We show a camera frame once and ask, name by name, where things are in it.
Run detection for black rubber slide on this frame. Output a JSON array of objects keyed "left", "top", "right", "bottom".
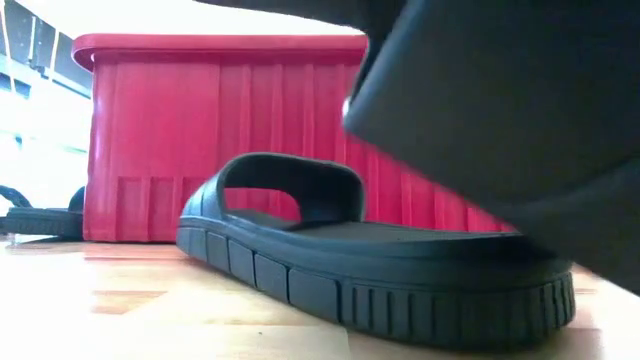
[
  {"left": 175, "top": 152, "right": 577, "bottom": 350},
  {"left": 0, "top": 184, "right": 86, "bottom": 240},
  {"left": 342, "top": 0, "right": 640, "bottom": 297}
]

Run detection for red plastic bin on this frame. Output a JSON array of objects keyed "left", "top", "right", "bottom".
[{"left": 71, "top": 32, "right": 519, "bottom": 245}]

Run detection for dark window frame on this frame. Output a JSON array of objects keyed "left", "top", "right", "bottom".
[{"left": 0, "top": 0, "right": 94, "bottom": 99}]

